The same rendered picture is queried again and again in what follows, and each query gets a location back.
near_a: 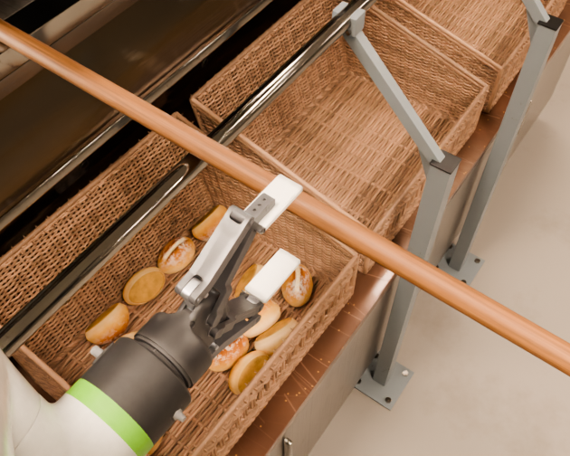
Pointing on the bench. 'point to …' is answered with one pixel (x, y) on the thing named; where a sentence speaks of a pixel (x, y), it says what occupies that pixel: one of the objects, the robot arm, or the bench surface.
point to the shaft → (306, 206)
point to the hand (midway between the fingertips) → (285, 228)
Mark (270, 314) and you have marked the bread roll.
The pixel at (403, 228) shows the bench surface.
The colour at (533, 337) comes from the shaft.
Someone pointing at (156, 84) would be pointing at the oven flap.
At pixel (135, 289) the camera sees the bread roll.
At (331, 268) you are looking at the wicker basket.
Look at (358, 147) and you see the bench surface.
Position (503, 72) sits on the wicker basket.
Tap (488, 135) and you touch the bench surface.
